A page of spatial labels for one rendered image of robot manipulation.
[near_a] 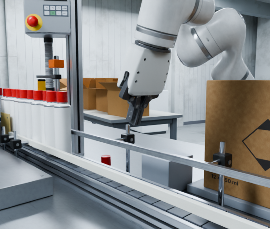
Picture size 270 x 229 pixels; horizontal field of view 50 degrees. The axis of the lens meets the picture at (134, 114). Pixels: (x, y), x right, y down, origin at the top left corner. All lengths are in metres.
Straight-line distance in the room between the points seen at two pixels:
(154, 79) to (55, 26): 0.61
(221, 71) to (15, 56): 4.74
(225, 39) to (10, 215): 0.76
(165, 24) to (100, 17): 5.70
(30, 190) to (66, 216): 0.13
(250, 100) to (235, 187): 0.20
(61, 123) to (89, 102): 2.50
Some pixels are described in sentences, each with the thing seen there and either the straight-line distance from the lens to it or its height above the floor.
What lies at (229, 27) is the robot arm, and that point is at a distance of 0.96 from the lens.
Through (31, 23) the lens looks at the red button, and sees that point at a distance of 1.11.
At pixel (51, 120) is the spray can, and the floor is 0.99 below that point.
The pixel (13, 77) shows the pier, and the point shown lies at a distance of 5.48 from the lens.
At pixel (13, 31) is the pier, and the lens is 5.55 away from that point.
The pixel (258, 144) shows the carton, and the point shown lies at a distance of 0.67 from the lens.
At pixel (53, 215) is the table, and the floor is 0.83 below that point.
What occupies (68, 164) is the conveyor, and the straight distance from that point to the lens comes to 0.86.
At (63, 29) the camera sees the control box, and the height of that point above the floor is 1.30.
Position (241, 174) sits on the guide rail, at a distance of 0.54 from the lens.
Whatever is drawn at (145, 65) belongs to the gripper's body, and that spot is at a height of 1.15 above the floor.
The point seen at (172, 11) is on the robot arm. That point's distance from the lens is 0.55.
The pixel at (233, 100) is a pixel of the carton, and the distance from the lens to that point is 0.69.
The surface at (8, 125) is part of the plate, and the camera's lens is 1.27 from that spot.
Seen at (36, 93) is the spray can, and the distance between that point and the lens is 1.04.
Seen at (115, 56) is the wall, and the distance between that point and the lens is 6.27.
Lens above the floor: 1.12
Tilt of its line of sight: 7 degrees down
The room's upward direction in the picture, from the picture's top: straight up
